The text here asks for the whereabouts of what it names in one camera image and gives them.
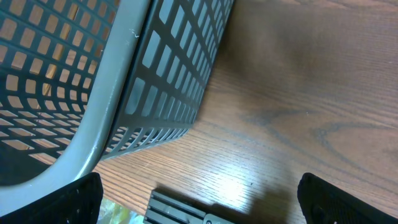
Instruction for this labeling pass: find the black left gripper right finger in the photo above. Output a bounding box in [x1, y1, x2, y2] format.
[297, 172, 397, 224]

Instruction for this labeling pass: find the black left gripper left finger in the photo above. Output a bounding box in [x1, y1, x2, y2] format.
[1, 172, 103, 224]

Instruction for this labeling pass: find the grey plastic mesh basket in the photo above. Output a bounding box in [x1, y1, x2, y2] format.
[1, 0, 234, 215]

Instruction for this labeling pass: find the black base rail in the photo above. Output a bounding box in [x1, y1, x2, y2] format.
[143, 190, 233, 224]

